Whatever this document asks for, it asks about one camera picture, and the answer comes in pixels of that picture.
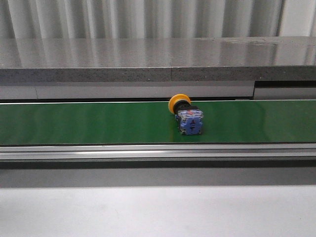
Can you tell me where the white panel under counter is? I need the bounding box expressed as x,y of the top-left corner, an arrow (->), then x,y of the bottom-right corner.
0,81 -> 316,100

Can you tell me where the grey stone counter slab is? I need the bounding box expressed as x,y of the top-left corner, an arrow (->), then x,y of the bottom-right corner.
0,37 -> 316,83

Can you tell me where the green conveyor belt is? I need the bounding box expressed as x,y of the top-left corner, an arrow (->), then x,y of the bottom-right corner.
0,100 -> 316,145

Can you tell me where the white pleated curtain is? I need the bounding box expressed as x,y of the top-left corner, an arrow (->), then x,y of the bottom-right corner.
0,0 -> 316,39

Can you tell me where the yellow blue push button switch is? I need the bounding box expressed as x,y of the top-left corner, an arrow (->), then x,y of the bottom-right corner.
168,94 -> 203,135

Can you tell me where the aluminium conveyor front rail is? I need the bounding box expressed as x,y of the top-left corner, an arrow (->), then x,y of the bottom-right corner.
0,143 -> 316,169

